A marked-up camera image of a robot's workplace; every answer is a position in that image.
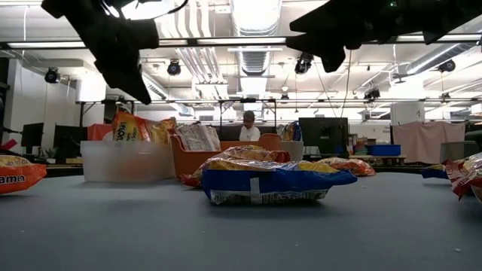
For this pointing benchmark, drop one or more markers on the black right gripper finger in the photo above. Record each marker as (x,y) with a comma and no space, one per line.
(327,49)
(331,19)

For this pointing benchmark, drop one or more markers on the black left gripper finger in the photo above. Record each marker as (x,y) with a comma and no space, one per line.
(132,84)

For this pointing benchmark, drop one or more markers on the snack packets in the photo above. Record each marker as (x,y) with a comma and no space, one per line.
(197,137)

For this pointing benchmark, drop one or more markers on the red Maruchan ramen pack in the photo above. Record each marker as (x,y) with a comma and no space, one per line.
(467,175)
(256,154)

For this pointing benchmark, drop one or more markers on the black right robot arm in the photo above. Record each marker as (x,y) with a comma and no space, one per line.
(452,15)

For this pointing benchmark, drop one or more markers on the black ceiling spotlight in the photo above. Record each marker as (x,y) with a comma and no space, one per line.
(303,64)
(174,68)
(372,94)
(447,66)
(51,76)

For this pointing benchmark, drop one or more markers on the orange partition cloth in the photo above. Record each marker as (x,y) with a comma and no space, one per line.
(98,132)

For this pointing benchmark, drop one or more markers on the translucent clear plastic bin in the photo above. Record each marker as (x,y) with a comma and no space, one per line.
(128,165)

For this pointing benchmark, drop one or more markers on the large black monitor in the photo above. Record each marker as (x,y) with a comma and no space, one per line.
(324,133)

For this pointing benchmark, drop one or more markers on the orange plastic bin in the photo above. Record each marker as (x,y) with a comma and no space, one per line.
(188,162)

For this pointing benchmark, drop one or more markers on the small potted plant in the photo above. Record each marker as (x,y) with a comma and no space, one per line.
(50,154)

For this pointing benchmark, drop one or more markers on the pale grey plastic bin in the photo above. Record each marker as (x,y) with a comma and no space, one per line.
(291,150)

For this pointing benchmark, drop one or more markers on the small black monitor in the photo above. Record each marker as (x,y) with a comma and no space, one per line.
(32,133)

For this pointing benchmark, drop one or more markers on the person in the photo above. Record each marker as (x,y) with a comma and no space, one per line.
(249,133)

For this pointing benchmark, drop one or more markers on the blue storage crate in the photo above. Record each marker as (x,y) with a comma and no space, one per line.
(384,150)

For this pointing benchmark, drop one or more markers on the beige hanging cloth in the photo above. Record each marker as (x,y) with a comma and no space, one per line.
(429,139)

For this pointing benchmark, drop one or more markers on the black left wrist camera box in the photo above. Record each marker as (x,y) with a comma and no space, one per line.
(143,34)

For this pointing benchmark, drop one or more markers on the black overhead frame bar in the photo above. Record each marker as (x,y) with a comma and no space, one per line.
(192,41)

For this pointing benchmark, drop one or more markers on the corrugated silver ventilation duct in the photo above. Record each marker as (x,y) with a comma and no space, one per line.
(256,22)

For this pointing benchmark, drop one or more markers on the black metal rack frame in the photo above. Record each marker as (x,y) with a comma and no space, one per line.
(248,100)

